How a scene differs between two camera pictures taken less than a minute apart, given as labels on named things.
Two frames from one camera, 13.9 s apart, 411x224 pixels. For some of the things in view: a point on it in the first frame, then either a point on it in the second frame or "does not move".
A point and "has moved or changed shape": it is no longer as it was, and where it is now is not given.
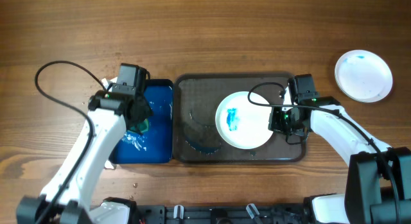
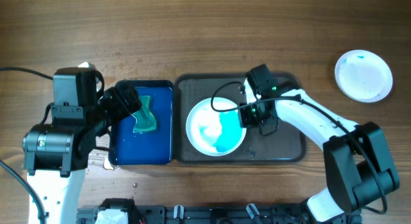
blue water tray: (155, 146) does not move
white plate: (363, 76) does not move
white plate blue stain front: (240, 122) has moved or changed shape
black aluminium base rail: (223, 214) does not move
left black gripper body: (145, 112) → (112, 106)
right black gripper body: (277, 124) → (252, 116)
